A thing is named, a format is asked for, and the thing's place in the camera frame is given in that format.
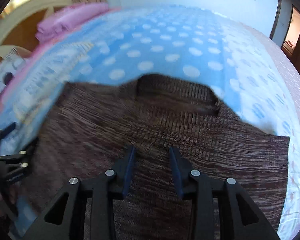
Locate cream wooden headboard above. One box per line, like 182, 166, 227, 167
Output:
0, 0, 79, 62

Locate folded pink quilt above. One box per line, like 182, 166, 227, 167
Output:
36, 3, 109, 43

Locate white patterned pillow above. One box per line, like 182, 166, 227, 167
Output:
0, 54, 25, 92

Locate brown knit sweater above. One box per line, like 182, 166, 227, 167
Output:
21, 75, 289, 239

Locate left hand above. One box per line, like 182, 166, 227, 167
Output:
0, 183, 20, 220

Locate blue patterned bed sheet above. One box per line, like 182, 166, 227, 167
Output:
0, 6, 300, 239

